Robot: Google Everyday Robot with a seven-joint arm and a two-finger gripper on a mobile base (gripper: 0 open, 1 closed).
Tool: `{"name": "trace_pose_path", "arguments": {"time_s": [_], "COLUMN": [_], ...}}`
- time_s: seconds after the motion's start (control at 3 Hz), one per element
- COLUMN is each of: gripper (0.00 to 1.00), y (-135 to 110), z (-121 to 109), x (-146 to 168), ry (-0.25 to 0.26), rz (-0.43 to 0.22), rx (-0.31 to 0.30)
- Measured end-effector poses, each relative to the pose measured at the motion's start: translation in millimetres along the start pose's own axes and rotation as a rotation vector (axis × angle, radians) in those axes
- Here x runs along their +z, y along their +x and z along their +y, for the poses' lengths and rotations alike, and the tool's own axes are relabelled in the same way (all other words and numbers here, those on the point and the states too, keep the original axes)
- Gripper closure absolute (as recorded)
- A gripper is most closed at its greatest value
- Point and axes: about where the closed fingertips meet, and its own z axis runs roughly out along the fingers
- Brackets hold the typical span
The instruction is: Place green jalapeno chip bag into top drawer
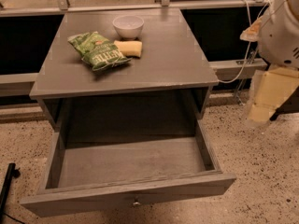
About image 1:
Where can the grey metal railing frame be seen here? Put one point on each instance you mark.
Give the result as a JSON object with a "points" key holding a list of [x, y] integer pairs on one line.
{"points": [[93, 0]]}

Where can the white ceramic bowl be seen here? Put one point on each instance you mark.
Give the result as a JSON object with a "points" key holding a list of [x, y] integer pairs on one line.
{"points": [[128, 27]]}

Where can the grey wooden cabinet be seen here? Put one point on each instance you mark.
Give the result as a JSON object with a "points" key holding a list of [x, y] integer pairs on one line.
{"points": [[171, 58]]}

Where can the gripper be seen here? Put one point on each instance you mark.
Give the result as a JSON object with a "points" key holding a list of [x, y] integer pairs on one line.
{"points": [[277, 44]]}

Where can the yellow sponge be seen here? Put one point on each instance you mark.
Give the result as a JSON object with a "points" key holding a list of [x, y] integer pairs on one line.
{"points": [[129, 48]]}

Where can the black pole on floor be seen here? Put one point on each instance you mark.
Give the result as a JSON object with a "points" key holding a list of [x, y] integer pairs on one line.
{"points": [[11, 172]]}

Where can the green jalapeno chip bag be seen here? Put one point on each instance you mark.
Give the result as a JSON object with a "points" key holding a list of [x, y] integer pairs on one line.
{"points": [[97, 51]]}

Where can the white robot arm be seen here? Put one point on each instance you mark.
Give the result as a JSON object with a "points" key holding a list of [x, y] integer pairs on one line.
{"points": [[277, 35]]}

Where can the grey open top drawer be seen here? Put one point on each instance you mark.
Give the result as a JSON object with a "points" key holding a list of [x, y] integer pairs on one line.
{"points": [[94, 177]]}

